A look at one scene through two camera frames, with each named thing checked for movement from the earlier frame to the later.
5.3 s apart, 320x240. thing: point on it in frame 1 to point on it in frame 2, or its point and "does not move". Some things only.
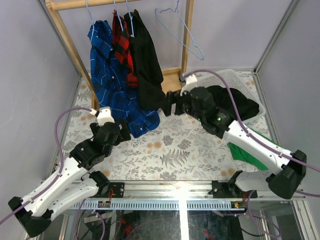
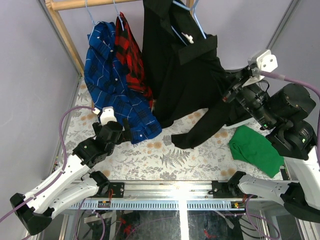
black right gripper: [171, 97] to [233, 92]
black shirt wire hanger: [132, 35] to [190, 9]
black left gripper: [125, 129] does not move
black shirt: [147, 66] to [186, 76]
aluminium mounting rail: [176, 196] does not move
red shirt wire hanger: [118, 16] does not move
